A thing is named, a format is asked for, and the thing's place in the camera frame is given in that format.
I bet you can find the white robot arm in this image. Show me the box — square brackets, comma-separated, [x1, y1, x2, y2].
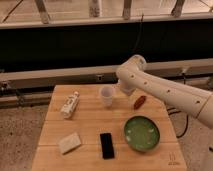
[116, 54, 213, 171]

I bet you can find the light wooden table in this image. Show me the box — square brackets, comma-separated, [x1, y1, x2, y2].
[31, 84, 187, 171]

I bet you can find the white labelled tube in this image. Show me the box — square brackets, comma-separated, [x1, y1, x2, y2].
[60, 91, 80, 119]

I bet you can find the white sponge block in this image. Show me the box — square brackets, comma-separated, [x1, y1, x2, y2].
[58, 133, 81, 154]

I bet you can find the black hanging cable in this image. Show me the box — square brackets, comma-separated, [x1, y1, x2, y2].
[131, 13, 145, 58]

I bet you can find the green round plate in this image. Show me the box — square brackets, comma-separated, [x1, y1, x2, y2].
[124, 116, 160, 152]

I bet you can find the reddish brown sausage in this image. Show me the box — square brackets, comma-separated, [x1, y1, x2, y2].
[134, 96, 146, 110]

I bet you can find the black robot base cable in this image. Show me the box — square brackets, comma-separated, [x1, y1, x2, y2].
[166, 106, 190, 139]

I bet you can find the black rectangular phone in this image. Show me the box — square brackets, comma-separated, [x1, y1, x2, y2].
[100, 133, 115, 159]

